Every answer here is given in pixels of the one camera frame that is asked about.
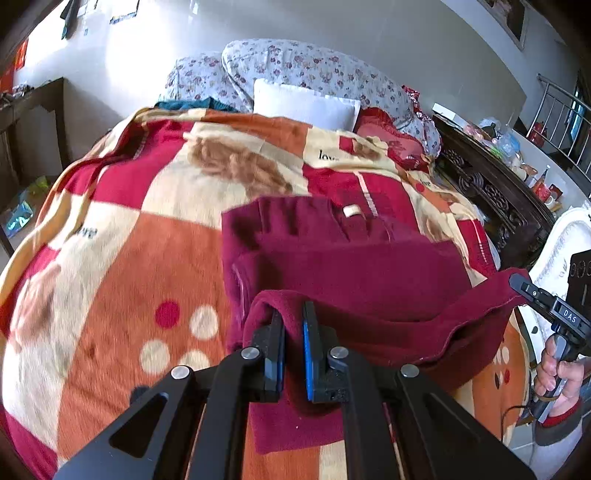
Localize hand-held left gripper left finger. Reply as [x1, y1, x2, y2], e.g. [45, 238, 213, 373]
[53, 308, 287, 480]

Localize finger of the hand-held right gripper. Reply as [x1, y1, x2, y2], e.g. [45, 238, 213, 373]
[509, 272, 557, 320]

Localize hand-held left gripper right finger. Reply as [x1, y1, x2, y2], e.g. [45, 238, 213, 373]
[301, 300, 539, 480]

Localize maroon fleece garment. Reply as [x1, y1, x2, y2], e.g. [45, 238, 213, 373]
[221, 196, 532, 455]

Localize person's right forearm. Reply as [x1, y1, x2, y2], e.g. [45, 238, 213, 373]
[533, 357, 591, 480]

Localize person's right hand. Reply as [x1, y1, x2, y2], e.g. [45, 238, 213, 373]
[536, 336, 587, 398]

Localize white plastic chair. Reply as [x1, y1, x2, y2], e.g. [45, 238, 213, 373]
[515, 203, 591, 418]

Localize carved dark wooden headboard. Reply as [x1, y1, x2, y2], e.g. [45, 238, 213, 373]
[431, 114, 557, 271]

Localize assorted bottles and packets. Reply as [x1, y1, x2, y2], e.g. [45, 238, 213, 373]
[466, 116, 568, 209]

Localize metal stair railing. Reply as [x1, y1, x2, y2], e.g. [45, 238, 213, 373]
[537, 73, 591, 178]

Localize orange red printed blanket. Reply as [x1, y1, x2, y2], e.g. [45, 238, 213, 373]
[0, 107, 532, 480]

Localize white box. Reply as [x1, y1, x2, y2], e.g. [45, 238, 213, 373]
[433, 102, 468, 128]

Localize red pillow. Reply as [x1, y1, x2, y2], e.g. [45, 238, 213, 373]
[355, 107, 430, 172]

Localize white pillow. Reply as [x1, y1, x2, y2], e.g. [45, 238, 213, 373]
[253, 78, 362, 132]

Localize teal cloth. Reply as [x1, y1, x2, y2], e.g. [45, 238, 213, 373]
[154, 97, 238, 114]

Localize large floral pillow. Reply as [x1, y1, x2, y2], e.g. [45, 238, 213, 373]
[222, 39, 443, 155]

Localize small floral pillow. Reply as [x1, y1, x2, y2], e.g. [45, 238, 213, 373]
[164, 52, 241, 114]

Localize dark wooden table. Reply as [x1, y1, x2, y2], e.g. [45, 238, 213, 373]
[0, 78, 70, 259]

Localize red paper decoration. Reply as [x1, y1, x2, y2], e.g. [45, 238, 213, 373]
[0, 39, 29, 93]

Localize dark hanging cloth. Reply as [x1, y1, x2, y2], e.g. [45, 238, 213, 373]
[60, 0, 80, 40]

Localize black cable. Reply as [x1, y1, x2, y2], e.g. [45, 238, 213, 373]
[498, 404, 536, 449]

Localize wall niche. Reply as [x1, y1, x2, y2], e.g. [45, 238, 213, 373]
[480, 0, 530, 51]

